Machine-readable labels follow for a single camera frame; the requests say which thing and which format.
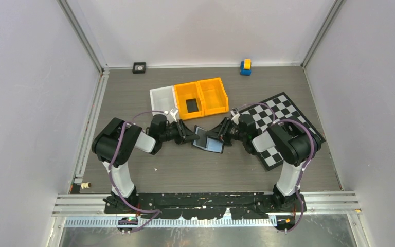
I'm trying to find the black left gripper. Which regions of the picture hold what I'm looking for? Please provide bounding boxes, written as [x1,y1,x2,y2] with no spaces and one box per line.
[160,119,200,145]

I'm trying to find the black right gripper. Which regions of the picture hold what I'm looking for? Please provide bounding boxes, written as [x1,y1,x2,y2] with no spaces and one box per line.
[205,117,247,144]

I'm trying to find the dark grey credit card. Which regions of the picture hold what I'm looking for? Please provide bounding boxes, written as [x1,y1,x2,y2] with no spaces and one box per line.
[186,98,199,113]

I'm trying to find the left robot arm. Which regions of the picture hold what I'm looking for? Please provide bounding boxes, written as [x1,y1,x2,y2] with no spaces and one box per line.
[92,113,200,213]

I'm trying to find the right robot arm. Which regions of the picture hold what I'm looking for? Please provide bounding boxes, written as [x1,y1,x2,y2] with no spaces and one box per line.
[206,114,324,211]

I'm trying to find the orange plastic bin right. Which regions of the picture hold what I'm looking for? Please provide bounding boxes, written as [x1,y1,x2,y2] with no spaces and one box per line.
[197,77,229,116]

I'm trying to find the orange plastic bin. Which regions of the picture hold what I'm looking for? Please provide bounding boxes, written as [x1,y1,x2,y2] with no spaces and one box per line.
[174,81,205,120]
[197,77,229,116]

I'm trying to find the white plastic bin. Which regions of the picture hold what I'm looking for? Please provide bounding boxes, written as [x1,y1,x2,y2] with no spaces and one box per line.
[149,85,177,111]

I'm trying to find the orange plastic bin left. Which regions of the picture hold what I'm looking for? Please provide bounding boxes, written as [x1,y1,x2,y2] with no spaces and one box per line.
[174,81,205,120]

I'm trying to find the black white checkerboard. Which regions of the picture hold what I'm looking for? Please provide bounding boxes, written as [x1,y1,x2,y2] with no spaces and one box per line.
[238,92,326,171]

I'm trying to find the blue toy car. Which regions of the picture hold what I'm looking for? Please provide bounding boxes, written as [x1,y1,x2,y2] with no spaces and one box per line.
[240,61,252,76]

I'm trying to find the yellow toy block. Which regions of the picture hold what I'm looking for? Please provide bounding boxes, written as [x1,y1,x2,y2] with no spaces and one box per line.
[244,59,251,70]

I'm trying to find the small black square box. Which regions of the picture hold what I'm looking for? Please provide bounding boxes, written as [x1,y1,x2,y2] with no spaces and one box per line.
[132,62,147,74]

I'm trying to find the small beige plastic piece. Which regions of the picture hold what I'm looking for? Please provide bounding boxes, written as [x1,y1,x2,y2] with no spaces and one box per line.
[80,182,91,189]

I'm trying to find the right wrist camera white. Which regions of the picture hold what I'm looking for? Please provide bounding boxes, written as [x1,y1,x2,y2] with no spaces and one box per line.
[230,108,241,125]

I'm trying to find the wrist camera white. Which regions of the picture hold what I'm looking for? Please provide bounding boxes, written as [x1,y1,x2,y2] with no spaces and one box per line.
[230,108,241,125]
[166,108,179,123]

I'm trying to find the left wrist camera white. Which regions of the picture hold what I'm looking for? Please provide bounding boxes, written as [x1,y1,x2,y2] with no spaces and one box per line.
[166,108,179,123]

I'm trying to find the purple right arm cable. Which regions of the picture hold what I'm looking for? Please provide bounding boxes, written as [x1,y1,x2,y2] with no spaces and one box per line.
[235,102,319,234]

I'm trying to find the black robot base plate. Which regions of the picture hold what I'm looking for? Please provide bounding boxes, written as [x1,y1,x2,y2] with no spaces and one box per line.
[104,192,307,220]

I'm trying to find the aluminium frame rail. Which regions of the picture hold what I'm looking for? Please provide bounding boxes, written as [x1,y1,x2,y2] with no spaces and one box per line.
[52,191,362,230]

